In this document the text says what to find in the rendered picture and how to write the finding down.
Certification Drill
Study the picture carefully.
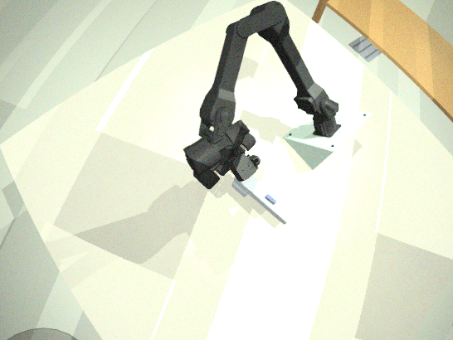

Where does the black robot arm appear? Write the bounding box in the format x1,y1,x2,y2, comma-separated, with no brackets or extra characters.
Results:
183,1,341,182

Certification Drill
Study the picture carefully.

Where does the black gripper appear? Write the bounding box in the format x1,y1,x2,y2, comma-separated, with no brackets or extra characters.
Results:
193,133,256,189

